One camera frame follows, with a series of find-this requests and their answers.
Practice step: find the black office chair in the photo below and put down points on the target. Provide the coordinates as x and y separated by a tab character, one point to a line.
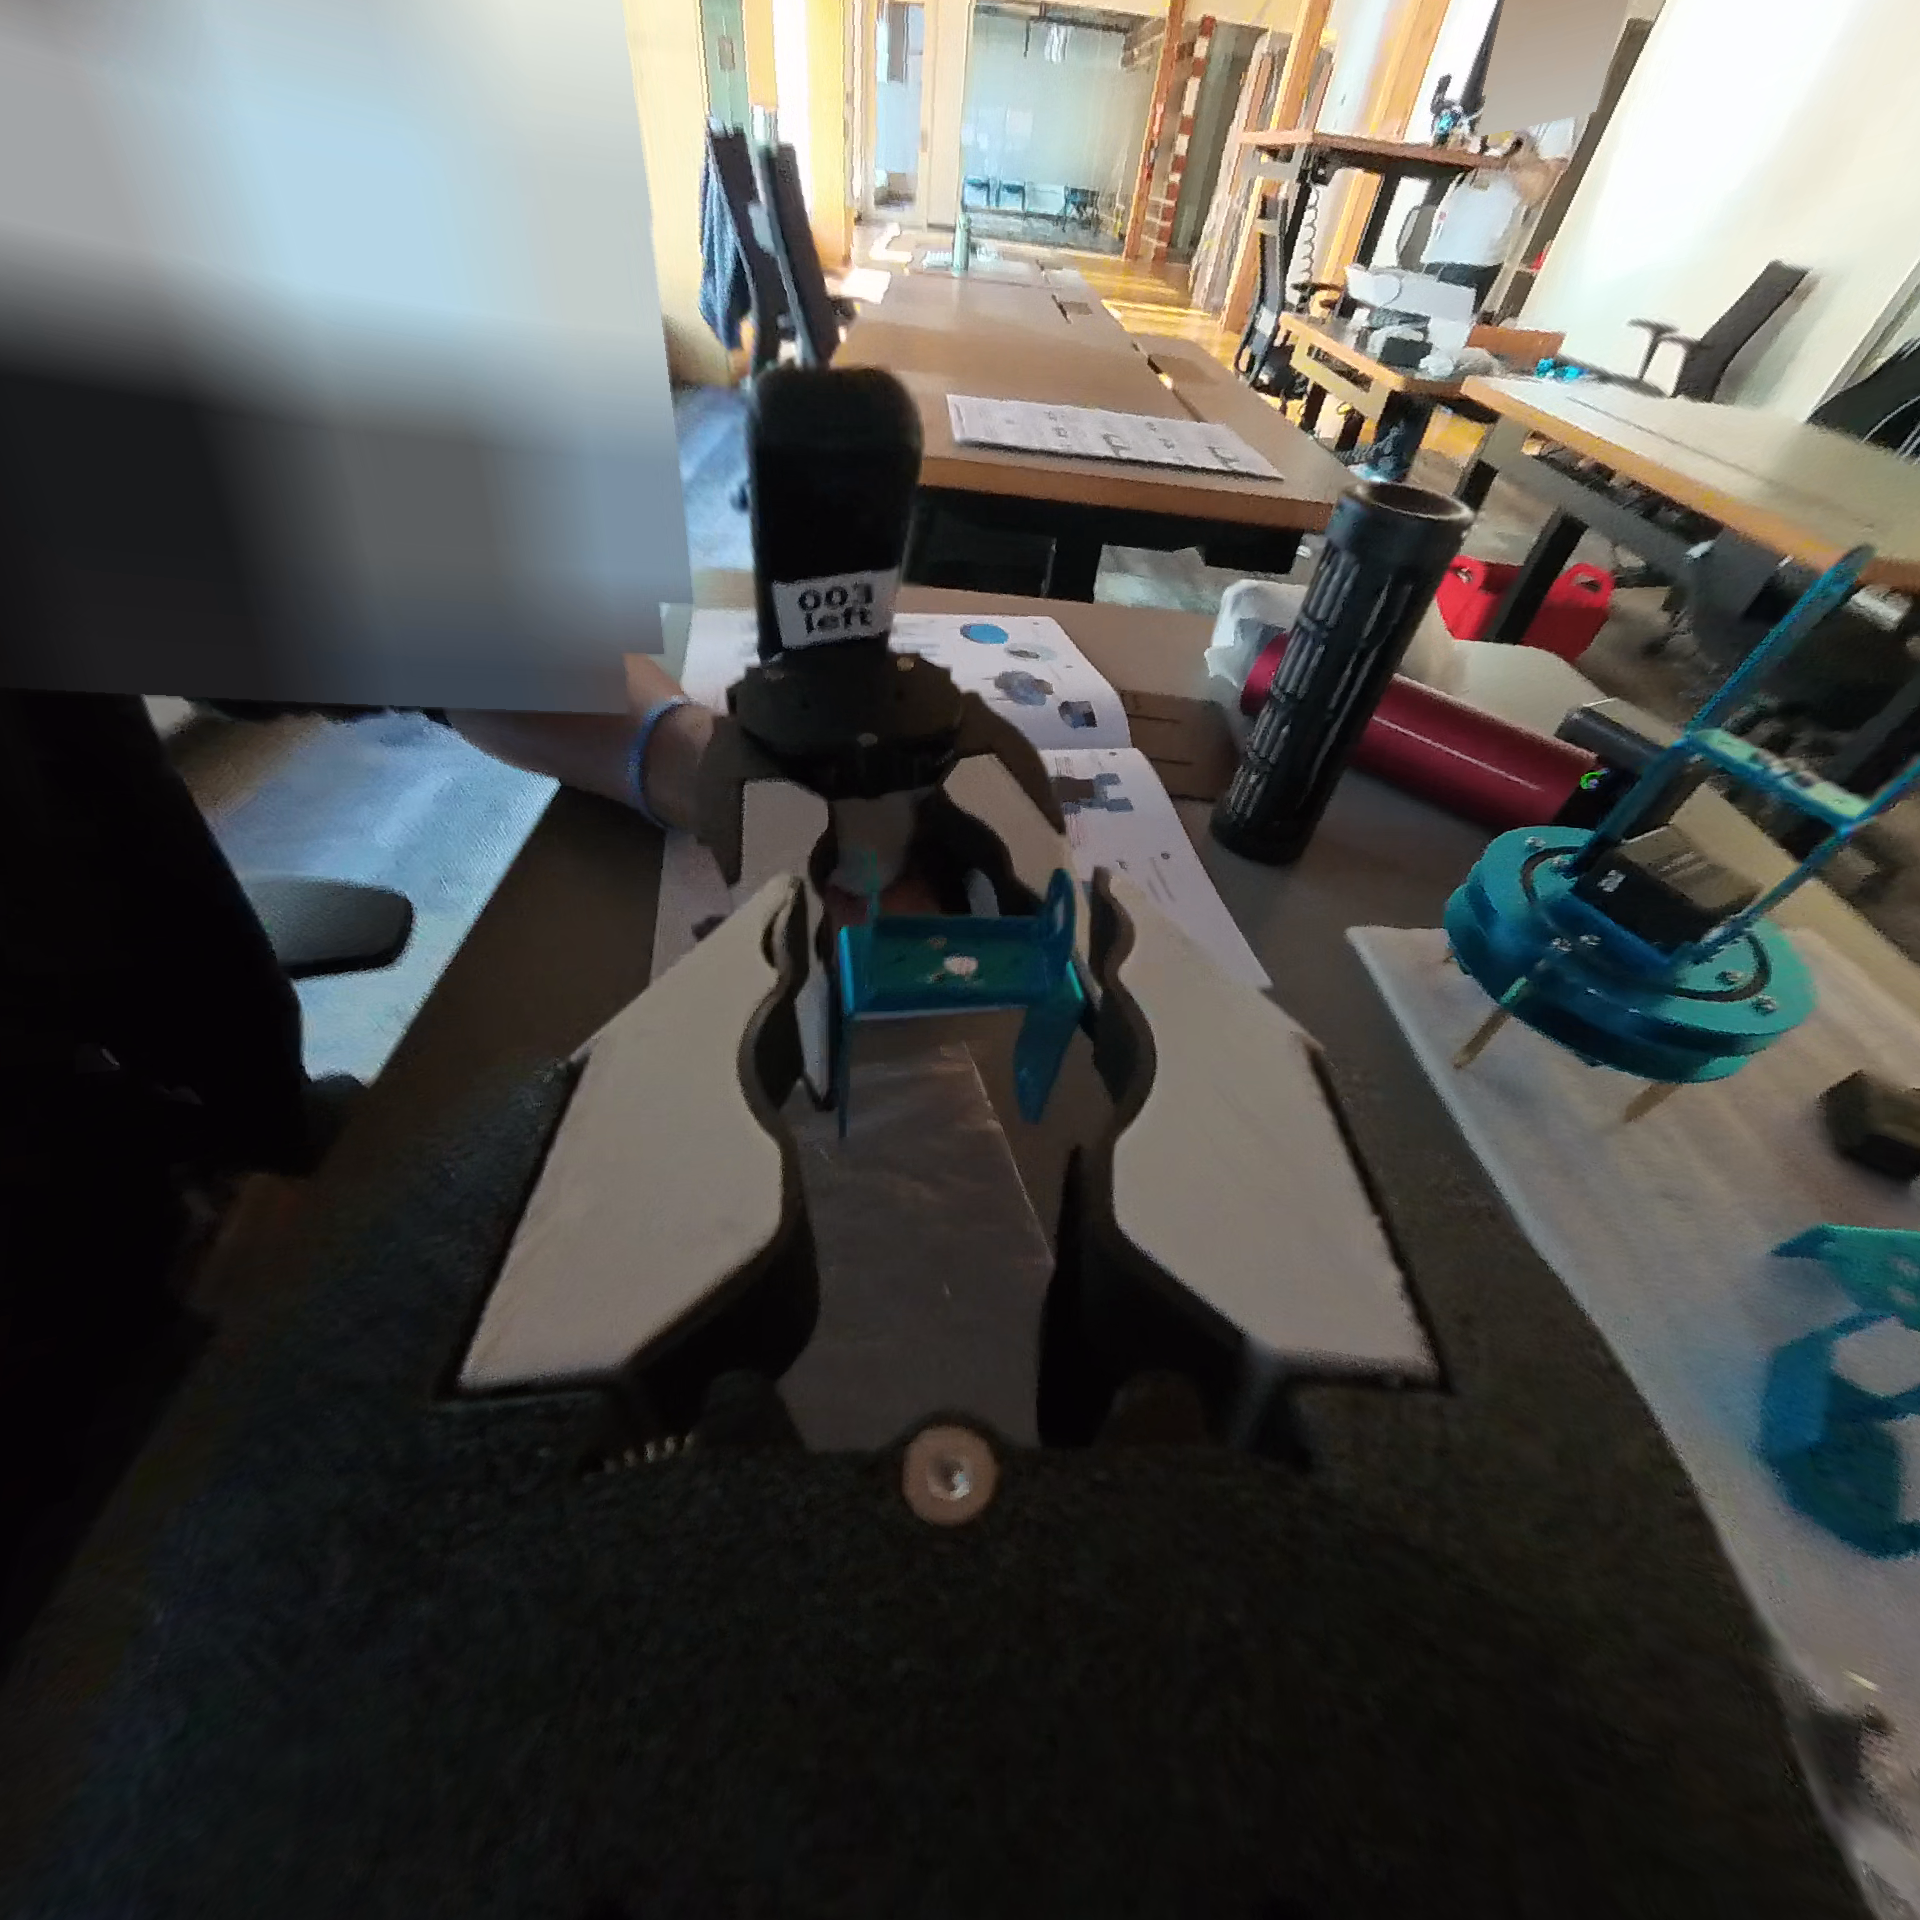
1741	329

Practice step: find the white printed sheet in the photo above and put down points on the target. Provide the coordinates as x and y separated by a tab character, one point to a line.
1109	435

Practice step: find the short-legged blue U bracket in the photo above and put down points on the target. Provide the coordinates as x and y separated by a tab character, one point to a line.
932	975

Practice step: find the white instruction manual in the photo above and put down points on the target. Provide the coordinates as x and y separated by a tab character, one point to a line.
1141	856

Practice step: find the black monitor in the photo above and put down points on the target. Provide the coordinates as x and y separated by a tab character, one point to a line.
797	254

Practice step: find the grey chair armrest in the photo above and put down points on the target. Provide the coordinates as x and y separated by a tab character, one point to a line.
330	916

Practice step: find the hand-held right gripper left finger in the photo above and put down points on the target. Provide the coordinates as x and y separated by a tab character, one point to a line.
662	1201

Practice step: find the wooden standing desk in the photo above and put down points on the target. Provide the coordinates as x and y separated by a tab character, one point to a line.
1396	150

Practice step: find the small dark block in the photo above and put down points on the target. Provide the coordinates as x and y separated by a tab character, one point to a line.
1875	1124

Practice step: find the white plastic bag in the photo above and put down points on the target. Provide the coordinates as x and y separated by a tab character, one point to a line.
1244	628

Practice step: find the teal perforated bracket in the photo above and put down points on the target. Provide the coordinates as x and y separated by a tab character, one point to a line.
1861	1252

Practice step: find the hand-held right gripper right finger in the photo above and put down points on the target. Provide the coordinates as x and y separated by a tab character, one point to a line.
1261	1201

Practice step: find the white foam sheet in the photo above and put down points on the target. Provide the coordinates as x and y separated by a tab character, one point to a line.
1622	1244

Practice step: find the black slotted tube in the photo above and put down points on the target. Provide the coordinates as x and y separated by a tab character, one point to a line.
1319	675

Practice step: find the blue jacket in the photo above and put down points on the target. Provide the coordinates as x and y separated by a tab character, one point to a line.
726	254

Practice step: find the blue toy robot arm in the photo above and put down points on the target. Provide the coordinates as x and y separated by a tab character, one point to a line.
1622	975

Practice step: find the long wooden table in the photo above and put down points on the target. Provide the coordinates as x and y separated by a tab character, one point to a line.
1051	352

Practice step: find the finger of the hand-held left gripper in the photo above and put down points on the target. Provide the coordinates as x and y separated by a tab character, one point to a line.
781	833
1004	803

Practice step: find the red electric screwdriver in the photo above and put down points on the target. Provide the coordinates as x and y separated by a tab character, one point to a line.
1441	751

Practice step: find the blue wristband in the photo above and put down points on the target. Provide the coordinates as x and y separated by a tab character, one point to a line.
645	763

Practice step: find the person's left forearm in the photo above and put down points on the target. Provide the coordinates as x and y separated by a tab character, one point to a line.
587	763

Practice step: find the blue flat plate bracket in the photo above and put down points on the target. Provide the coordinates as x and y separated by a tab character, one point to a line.
1822	1441

